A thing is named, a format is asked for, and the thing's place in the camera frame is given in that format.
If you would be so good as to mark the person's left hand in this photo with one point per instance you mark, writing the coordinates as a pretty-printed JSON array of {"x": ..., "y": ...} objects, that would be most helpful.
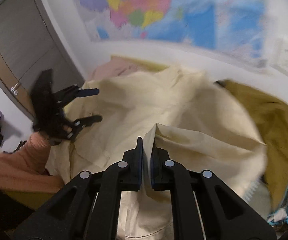
[{"x": 39, "y": 146}]

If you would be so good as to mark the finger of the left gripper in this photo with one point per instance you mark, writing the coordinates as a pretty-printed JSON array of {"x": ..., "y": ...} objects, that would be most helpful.
[
  {"x": 67, "y": 95},
  {"x": 73, "y": 128}
]

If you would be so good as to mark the olive brown garment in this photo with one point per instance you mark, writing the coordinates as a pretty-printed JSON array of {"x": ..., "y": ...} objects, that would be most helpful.
[{"x": 270, "y": 115}]

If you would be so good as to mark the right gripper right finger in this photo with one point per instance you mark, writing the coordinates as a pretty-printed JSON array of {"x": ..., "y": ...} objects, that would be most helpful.
[{"x": 203, "y": 206}]

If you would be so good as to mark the grey wardrobe door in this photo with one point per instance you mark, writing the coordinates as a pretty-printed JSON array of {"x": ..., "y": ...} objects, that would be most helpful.
[{"x": 29, "y": 45}]

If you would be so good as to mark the pink pillow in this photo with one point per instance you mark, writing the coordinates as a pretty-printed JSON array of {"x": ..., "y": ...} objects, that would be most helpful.
[{"x": 117, "y": 66}]

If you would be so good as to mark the colourful wall map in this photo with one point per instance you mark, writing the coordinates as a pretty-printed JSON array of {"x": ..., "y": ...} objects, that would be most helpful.
[{"x": 237, "y": 28}]

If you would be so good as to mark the pink sleeve left forearm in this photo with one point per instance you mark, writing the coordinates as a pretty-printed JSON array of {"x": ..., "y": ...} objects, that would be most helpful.
[{"x": 21, "y": 172}]

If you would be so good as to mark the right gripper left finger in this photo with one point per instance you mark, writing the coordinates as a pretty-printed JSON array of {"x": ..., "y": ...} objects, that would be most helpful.
[{"x": 88, "y": 206}]

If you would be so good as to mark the cream jacket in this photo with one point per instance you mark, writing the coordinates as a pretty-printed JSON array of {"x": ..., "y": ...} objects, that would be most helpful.
[{"x": 197, "y": 122}]

